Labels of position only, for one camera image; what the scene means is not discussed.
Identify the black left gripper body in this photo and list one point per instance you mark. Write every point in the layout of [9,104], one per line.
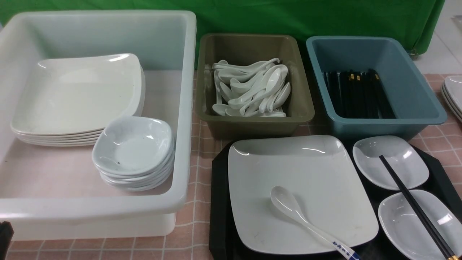
[6,235]

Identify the white ceramic soup spoon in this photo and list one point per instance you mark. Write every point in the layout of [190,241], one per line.
[286,203]

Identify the large white square plate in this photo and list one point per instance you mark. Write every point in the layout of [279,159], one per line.
[318,171]

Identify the blue plastic bin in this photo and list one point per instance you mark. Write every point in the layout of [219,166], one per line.
[412,100]

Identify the black chopstick gold tip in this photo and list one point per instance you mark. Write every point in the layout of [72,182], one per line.
[442,245]

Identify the large white plastic tub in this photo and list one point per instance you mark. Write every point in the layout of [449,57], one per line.
[52,193]

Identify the stack of white square plates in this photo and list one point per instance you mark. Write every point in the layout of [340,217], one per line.
[68,102]

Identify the stack of small white dishes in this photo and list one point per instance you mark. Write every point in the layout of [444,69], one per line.
[135,153]

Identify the pink checkered tablecloth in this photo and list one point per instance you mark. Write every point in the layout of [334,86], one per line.
[190,238]

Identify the olive green plastic bin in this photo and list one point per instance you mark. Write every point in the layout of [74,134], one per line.
[242,50]

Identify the pile of white soup spoons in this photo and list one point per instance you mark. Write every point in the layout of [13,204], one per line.
[255,90]

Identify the bundle of black chopsticks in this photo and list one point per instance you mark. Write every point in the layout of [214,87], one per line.
[357,94]

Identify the black serving tray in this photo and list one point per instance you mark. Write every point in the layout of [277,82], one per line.
[225,244]

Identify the green backdrop cloth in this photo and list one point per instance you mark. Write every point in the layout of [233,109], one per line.
[410,22]

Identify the white plates at right edge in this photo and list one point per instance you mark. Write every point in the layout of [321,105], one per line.
[452,94]

